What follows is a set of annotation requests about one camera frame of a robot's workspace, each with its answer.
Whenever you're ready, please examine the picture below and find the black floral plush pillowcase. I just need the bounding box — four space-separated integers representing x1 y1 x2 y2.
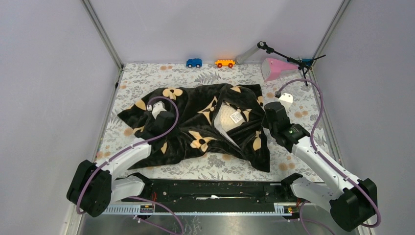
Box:
118 83 270 172

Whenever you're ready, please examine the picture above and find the white quilted pillow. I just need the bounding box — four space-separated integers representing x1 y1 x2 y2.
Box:
213 103 246 138

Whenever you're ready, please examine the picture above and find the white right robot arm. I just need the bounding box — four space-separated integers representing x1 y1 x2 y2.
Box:
262 102 381 232

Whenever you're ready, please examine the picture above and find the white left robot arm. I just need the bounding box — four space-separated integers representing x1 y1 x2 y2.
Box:
66 109 178 217

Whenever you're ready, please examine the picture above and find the floral patterned table mat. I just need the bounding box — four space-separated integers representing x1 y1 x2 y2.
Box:
96 64 321 183

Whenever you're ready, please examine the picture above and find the white care label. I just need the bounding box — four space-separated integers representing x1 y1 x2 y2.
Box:
230 111 244 124

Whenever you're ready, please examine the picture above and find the blue toy car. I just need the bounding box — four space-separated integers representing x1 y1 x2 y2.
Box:
186 58 203 68

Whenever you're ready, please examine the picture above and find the pink and white iron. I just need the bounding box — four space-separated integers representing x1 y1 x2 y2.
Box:
261 58 298 82

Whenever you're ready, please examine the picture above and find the orange toy car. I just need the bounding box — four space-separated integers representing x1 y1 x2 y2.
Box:
215 59 235 68

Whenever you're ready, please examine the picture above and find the grey metal cylinder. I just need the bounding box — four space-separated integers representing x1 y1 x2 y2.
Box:
235 44 261 65

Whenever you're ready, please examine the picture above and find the black tripod stand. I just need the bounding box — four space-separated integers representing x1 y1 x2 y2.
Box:
258 41 326 78

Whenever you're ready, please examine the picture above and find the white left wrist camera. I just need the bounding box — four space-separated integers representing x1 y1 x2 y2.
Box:
147 101 166 119

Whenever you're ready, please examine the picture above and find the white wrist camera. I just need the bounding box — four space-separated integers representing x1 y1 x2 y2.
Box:
147 101 166 119
277 93 294 111

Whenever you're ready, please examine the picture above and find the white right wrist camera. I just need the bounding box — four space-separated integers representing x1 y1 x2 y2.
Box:
277 93 294 111

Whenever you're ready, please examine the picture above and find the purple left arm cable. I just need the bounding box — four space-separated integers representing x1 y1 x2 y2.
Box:
75 95 180 215

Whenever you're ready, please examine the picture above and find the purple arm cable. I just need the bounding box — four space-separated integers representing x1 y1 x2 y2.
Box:
75 95 180 215
276 78 382 228

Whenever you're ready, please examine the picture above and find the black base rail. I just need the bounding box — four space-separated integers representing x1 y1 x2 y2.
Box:
139 179 304 214

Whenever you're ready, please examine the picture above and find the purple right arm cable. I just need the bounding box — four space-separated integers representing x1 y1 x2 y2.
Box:
276 78 382 228

